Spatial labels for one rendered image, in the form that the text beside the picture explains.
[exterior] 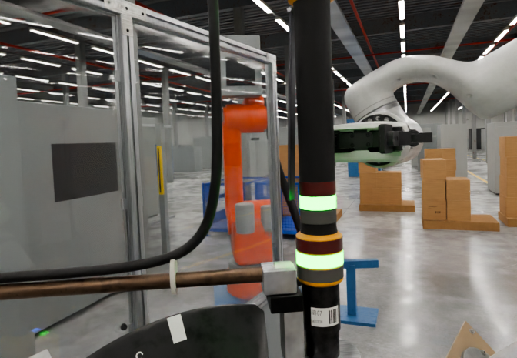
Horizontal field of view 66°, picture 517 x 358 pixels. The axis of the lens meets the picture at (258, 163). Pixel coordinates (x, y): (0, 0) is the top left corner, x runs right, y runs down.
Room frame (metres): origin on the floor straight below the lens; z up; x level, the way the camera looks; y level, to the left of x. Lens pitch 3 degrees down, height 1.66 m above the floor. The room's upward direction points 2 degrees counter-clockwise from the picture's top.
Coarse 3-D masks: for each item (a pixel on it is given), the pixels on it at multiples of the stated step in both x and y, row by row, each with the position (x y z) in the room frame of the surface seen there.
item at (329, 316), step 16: (304, 288) 0.36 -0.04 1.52; (320, 288) 0.35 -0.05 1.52; (336, 288) 0.36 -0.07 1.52; (304, 304) 0.36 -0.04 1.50; (320, 304) 0.35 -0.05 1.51; (336, 304) 0.36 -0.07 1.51; (304, 320) 0.37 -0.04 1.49; (320, 320) 0.35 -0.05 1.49; (336, 320) 0.36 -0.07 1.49; (320, 336) 0.35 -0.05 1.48; (336, 336) 0.36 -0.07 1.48; (320, 352) 0.35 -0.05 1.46; (336, 352) 0.36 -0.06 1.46
